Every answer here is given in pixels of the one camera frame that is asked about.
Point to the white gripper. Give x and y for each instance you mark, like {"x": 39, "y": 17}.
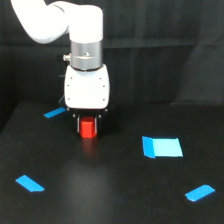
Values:
{"x": 86, "y": 91}

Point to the red hexagonal block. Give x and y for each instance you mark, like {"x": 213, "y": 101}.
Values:
{"x": 87, "y": 127}

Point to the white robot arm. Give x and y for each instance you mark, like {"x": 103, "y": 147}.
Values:
{"x": 45, "y": 23}

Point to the blue tape strip top left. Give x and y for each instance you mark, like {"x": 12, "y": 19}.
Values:
{"x": 54, "y": 112}

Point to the blue tape strip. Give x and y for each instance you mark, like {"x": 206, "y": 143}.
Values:
{"x": 199, "y": 193}
{"x": 29, "y": 184}
{"x": 54, "y": 112}

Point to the large blue tape patch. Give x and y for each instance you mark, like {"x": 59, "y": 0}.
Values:
{"x": 155, "y": 147}

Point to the blue tape strip bottom left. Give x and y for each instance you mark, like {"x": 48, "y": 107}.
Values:
{"x": 29, "y": 184}

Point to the black backdrop curtain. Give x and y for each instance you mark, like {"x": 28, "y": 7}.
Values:
{"x": 155, "y": 51}

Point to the blue tape strip bottom right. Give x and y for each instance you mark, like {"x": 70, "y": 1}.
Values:
{"x": 199, "y": 193}

